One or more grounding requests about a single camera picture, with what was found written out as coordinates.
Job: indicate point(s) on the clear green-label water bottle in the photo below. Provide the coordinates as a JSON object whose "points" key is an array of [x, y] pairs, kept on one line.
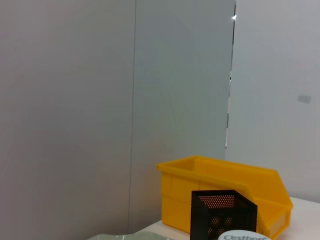
{"points": [[240, 236]]}

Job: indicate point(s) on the black mesh pen holder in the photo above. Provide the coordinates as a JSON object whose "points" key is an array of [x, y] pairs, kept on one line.
{"points": [[200, 220]]}

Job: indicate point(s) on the translucent green wavy fruit plate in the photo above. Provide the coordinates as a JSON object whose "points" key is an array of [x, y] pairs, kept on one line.
{"points": [[112, 237]]}

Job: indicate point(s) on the yellow plastic storage bin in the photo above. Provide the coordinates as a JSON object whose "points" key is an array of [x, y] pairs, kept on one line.
{"points": [[180, 190]]}

